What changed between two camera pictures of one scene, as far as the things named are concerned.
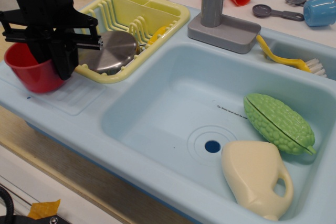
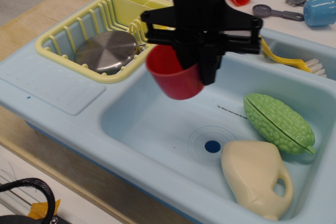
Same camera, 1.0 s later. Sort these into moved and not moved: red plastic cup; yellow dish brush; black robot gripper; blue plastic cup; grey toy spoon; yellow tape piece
Moved: red plastic cup; black robot gripper
Not moved: blue plastic cup; grey toy spoon; yellow tape piece; yellow dish brush
